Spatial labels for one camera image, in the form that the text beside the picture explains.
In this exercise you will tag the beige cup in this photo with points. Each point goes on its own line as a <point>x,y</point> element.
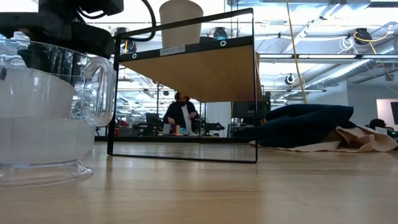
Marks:
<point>180,25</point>

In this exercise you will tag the navy blue cloth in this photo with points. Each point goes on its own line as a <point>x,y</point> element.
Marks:
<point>304,124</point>

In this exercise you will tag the background black robot arm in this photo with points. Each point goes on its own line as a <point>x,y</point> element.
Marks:
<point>216,126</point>

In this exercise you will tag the orange bottle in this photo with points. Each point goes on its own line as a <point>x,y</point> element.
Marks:
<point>178,130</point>

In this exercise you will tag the black perforated computer case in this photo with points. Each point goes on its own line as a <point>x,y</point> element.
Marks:
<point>245,118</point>

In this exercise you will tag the seated person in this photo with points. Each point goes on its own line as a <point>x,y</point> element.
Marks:
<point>377,123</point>

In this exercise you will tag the wooden shelf with black frame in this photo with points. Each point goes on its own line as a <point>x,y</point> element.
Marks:
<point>202,74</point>

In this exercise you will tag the silver ceiling duct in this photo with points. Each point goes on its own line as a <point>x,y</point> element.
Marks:
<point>342,73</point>

